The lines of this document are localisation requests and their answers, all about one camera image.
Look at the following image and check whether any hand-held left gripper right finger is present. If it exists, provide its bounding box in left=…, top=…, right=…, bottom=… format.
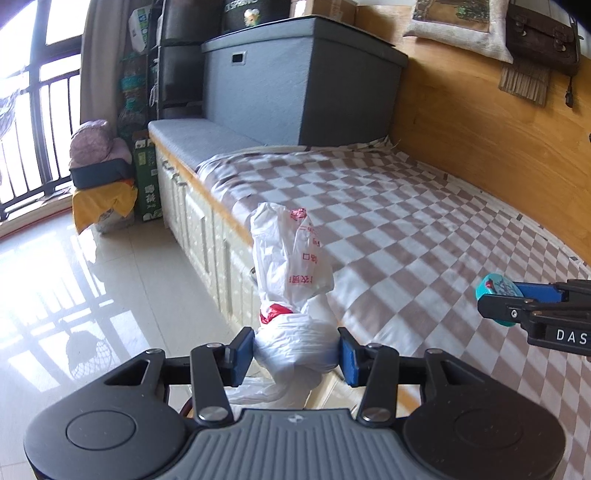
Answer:
left=337, top=326, right=486, bottom=426

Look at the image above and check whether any black drawer unit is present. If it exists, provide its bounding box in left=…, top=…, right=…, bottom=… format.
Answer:
left=156, top=0, right=227, bottom=121

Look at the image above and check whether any grey seat cushion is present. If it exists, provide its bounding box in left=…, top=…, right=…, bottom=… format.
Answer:
left=147, top=117, right=265, bottom=172

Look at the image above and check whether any black printed box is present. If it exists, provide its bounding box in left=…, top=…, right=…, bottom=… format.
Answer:
left=221, top=0, right=292, bottom=33

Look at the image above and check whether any brown leather bag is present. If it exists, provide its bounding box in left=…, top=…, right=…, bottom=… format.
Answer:
left=498, top=0, right=582, bottom=108

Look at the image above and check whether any yellow cloth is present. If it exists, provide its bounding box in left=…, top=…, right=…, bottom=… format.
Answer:
left=71, top=180, right=140, bottom=234

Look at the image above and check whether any white sack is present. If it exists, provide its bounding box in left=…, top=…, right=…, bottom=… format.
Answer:
left=94, top=207, right=135, bottom=234

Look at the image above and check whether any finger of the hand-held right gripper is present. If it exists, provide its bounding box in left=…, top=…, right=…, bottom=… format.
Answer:
left=477, top=294, right=591, bottom=325
left=512, top=279, right=591, bottom=304

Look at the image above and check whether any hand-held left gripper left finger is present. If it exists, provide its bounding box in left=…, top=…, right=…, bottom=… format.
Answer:
left=103, top=326, right=256, bottom=426

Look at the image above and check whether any beige curtain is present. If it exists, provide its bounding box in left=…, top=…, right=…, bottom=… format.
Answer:
left=79, top=0, right=136, bottom=140

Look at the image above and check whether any checkered blanket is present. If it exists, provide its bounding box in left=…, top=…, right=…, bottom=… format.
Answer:
left=196, top=136, right=591, bottom=463

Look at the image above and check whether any white cabinet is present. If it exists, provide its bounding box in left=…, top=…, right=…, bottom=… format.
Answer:
left=148, top=127, right=416, bottom=412

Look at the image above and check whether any green carton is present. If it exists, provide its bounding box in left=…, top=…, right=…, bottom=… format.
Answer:
left=132, top=133, right=165, bottom=222

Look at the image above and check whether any white plastic bag red print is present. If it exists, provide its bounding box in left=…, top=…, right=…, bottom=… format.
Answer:
left=226, top=201, right=337, bottom=409

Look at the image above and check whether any tapestry pillow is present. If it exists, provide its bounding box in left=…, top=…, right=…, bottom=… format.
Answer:
left=402, top=0, right=515, bottom=65

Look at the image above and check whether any white and blue package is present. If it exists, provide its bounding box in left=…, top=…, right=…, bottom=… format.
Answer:
left=128, top=6, right=153, bottom=53

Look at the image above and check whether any black balcony railing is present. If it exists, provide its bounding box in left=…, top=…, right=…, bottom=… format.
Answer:
left=0, top=68, right=85, bottom=223

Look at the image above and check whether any grey storage box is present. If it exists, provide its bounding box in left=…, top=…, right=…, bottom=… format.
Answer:
left=201, top=16, right=410, bottom=148

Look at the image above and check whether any teal round lid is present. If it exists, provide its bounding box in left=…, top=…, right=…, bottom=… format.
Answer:
left=476, top=272, right=525, bottom=328

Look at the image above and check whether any black shelf rack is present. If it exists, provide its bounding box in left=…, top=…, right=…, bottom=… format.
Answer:
left=117, top=0, right=163, bottom=140

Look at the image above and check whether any dark flat case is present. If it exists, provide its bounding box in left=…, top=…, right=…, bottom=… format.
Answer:
left=69, top=159, right=135, bottom=189

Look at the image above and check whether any pink cloth bundle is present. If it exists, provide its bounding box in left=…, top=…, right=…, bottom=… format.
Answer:
left=69, top=119, right=133, bottom=169

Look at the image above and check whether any cardboard box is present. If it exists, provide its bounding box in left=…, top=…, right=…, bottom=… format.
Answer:
left=288, top=0, right=359, bottom=25

